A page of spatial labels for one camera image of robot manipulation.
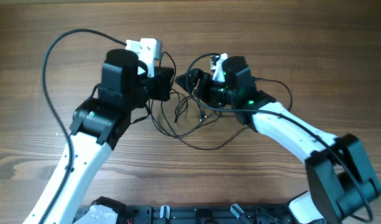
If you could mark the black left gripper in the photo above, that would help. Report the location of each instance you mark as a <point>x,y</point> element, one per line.
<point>160,77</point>

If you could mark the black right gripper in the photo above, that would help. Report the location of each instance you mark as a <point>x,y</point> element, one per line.
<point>194,81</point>

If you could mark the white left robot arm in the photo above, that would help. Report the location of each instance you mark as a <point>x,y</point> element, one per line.
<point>127,83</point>

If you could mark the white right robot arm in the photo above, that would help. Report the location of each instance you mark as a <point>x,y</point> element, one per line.
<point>340,176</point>

